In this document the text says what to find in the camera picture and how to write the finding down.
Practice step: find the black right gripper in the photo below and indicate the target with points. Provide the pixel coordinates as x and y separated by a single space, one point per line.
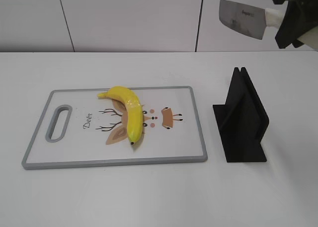
300 17

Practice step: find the yellow plastic banana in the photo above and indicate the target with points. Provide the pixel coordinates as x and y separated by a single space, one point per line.
133 108

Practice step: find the black knife stand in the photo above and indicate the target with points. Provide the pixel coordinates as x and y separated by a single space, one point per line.
242 121

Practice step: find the white grey-rimmed cutting board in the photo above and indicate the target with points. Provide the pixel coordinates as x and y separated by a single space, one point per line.
77 129

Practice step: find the knife with cream handle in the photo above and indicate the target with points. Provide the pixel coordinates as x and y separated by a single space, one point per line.
249 20

